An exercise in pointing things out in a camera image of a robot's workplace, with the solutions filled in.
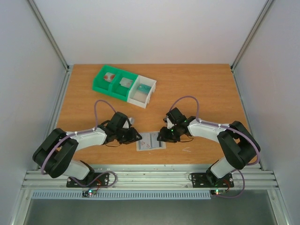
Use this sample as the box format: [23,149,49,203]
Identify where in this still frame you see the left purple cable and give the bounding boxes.
[41,100,119,188]

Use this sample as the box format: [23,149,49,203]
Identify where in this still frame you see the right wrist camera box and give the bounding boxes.
[163,117,173,129]

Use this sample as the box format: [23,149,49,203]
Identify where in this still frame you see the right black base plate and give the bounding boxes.
[188,172,234,188]

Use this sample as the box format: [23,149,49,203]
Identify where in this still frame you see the right aluminium frame post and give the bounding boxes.
[230,0,275,73]

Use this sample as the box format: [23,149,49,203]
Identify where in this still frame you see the left aluminium frame post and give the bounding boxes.
[26,0,70,72]

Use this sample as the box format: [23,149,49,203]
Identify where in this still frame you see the white bin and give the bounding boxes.
[127,75,157,109]

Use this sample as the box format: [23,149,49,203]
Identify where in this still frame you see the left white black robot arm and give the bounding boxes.
[32,112,142,187]

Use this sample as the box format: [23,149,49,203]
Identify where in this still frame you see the left controller board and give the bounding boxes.
[82,190,98,197]

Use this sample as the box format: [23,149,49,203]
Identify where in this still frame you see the card with red circles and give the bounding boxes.
[103,72,115,83]

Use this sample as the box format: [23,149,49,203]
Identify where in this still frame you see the grey card in bin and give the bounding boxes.
[120,77,133,88]

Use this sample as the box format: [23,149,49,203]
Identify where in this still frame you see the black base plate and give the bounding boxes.
[66,172,110,188]
[188,172,234,188]

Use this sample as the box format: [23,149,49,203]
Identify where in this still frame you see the aluminium frame post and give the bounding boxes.
[26,0,70,72]
[230,0,275,73]

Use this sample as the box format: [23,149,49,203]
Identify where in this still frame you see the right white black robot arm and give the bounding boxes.
[157,107,261,187]

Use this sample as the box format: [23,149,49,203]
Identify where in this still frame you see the green bin middle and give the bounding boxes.
[111,70,138,102]

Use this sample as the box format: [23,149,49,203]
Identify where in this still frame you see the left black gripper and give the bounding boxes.
[116,127,143,144]

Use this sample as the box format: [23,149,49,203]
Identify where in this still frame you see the green bin far left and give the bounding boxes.
[92,65,121,95]

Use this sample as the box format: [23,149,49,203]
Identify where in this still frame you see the teal card in bin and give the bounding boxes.
[137,83,152,95]

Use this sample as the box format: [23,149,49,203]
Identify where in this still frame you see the controller board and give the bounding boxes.
[82,190,98,197]
[211,189,227,195]

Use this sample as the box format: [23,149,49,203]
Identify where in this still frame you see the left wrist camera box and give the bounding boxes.
[128,117,135,125]

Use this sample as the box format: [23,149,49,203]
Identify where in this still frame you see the right controller board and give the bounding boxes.
[211,189,227,195]

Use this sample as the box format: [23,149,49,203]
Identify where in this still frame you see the aluminium front rail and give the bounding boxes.
[21,164,279,190]

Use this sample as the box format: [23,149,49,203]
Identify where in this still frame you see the green bin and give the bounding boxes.
[111,70,138,102]
[92,65,121,95]

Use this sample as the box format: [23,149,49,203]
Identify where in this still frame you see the grey slotted cable duct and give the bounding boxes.
[31,190,211,201]

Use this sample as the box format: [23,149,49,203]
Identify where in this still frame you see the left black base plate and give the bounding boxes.
[66,172,110,188]

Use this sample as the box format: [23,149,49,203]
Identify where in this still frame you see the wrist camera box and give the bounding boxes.
[128,117,135,125]
[163,117,173,129]

